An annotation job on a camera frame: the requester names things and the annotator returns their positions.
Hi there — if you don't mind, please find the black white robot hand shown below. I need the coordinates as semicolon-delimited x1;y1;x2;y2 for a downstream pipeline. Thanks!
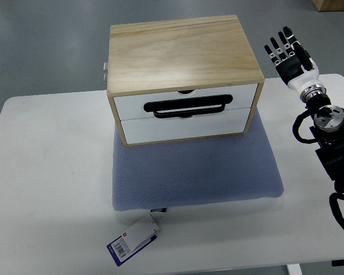
264;26;326;103

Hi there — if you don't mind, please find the white drawer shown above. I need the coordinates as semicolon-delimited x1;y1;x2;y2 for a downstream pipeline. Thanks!
114;84;257;120

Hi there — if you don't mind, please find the white table leg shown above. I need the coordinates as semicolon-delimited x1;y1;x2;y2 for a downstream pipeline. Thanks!
286;264;303;275

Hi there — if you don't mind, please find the black drawer handle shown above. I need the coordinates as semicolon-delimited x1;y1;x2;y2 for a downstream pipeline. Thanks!
143;94;233;119

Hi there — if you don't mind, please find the blue mesh cushion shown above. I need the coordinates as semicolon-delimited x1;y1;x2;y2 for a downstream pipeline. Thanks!
112;114;284;211

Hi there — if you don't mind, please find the cardboard box corner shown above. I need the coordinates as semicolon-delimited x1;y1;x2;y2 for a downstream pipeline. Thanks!
311;0;344;11

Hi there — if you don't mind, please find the white blue product tag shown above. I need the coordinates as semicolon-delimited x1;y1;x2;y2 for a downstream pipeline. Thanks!
107;214;159;267

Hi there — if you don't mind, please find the wooden drawer cabinet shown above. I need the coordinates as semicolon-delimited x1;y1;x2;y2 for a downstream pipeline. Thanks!
107;15;264;146

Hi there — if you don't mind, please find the metal bracket behind cabinet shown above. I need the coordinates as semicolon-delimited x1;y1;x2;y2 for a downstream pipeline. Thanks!
103;62;108;84

